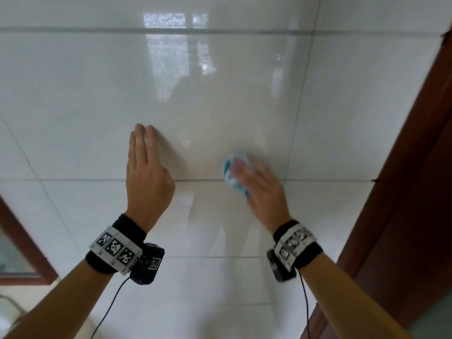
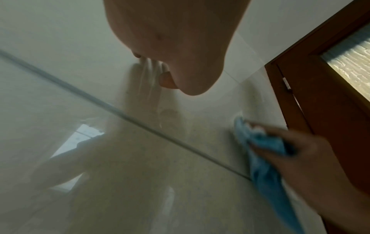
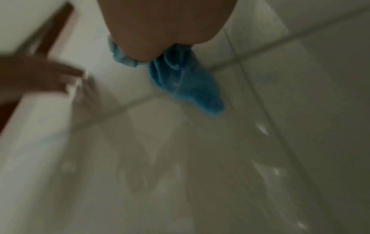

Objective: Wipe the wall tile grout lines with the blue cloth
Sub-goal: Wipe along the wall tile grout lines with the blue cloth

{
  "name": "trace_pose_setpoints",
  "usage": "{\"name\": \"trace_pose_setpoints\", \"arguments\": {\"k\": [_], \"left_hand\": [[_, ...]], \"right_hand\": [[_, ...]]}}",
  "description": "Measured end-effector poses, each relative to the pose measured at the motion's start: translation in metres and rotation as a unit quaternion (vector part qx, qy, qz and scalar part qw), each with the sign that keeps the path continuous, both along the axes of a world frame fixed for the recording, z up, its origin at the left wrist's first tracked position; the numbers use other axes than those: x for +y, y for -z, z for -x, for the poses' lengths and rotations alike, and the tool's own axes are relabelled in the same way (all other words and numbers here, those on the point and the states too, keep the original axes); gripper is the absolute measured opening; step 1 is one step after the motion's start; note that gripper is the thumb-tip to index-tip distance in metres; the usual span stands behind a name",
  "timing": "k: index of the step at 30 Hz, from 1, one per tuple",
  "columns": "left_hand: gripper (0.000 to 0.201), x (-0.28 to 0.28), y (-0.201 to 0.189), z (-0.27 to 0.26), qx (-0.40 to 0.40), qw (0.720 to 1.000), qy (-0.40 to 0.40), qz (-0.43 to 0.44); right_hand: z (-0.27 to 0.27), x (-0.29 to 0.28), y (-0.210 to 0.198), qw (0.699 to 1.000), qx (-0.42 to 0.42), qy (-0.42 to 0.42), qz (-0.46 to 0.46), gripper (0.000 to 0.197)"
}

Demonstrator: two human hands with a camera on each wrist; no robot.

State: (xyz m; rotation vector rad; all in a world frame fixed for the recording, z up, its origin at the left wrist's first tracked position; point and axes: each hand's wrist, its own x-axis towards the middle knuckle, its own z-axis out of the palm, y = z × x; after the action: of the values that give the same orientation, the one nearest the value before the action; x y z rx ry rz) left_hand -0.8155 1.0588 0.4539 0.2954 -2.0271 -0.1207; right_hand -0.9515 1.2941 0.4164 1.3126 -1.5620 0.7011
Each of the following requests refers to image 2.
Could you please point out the person's right hand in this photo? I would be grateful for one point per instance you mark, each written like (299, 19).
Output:
(306, 164)

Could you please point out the person's left hand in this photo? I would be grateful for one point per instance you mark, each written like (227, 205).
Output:
(176, 34)

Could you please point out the blue cleaning cloth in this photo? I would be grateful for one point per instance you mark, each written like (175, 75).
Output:
(263, 173)

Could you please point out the person's right forearm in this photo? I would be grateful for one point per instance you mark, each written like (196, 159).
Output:
(349, 212)

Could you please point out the brown wooden door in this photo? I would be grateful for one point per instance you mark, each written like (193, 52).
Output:
(320, 100)

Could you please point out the white door hinge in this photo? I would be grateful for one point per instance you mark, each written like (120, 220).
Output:
(286, 83)

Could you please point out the frosted glass door pane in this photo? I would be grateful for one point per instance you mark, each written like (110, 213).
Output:
(351, 64)

